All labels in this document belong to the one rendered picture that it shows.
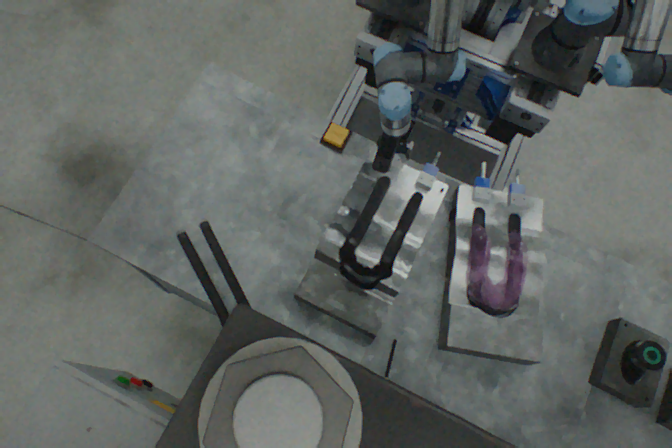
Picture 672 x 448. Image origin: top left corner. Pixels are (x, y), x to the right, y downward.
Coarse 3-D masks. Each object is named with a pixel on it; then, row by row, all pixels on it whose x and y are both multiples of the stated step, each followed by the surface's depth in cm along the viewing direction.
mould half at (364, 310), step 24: (360, 168) 167; (408, 168) 168; (360, 192) 165; (408, 192) 165; (432, 192) 166; (336, 216) 161; (384, 216) 163; (432, 216) 164; (336, 240) 155; (384, 240) 159; (408, 240) 161; (312, 264) 160; (336, 264) 156; (408, 264) 155; (312, 288) 158; (336, 288) 158; (360, 288) 159; (384, 288) 155; (336, 312) 156; (360, 312) 157; (384, 312) 157
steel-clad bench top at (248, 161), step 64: (192, 128) 178; (256, 128) 179; (320, 128) 180; (128, 192) 170; (192, 192) 171; (256, 192) 172; (320, 192) 174; (448, 192) 176; (128, 256) 164; (256, 256) 166; (576, 256) 172; (320, 320) 161; (384, 320) 162; (576, 320) 166; (640, 320) 167; (448, 384) 158; (512, 384) 159; (576, 384) 160
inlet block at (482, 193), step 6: (474, 180) 173; (480, 180) 170; (486, 180) 170; (474, 186) 171; (480, 186) 170; (486, 186) 170; (474, 192) 169; (480, 192) 168; (486, 192) 168; (474, 198) 168; (480, 198) 167; (486, 198) 167
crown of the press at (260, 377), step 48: (240, 336) 41; (288, 336) 41; (192, 384) 40; (240, 384) 36; (288, 384) 35; (336, 384) 36; (384, 384) 40; (192, 432) 39; (240, 432) 34; (288, 432) 34; (336, 432) 35; (384, 432) 39; (432, 432) 39; (480, 432) 40
